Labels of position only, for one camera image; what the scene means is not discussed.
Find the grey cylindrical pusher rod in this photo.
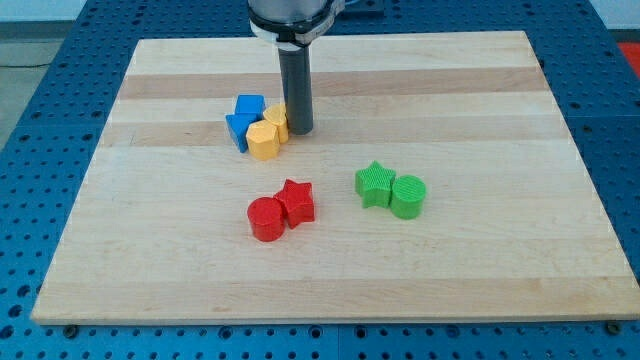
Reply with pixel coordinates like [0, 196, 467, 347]
[278, 47, 313, 135]

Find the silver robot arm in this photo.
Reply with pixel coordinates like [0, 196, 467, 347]
[247, 0, 345, 135]

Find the red star block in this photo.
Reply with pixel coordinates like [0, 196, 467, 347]
[274, 179, 315, 229]

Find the green star block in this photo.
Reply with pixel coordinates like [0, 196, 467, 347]
[355, 161, 396, 208]

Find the yellow heart block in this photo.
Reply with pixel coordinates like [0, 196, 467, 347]
[263, 103, 289, 144]

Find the blue cube block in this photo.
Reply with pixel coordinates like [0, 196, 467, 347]
[235, 94, 265, 117]

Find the yellow pentagon block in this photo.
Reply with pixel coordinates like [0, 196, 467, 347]
[246, 120, 280, 161]

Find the blue triangle block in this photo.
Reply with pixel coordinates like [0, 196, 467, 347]
[225, 114, 260, 153]

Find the red cylinder block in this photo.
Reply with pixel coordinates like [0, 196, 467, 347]
[247, 197, 285, 242]

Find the green cylinder block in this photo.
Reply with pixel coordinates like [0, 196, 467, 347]
[389, 175, 427, 220]

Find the wooden board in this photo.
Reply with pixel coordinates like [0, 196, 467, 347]
[31, 31, 639, 325]

